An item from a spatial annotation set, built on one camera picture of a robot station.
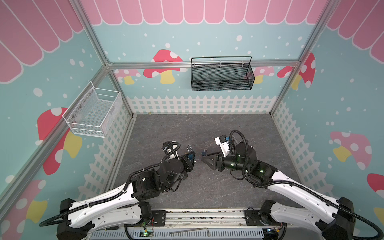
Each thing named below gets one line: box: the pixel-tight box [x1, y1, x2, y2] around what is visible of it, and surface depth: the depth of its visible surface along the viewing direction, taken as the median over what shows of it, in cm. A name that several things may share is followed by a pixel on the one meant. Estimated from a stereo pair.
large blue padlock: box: [187, 144, 196, 162], surface depth 66 cm
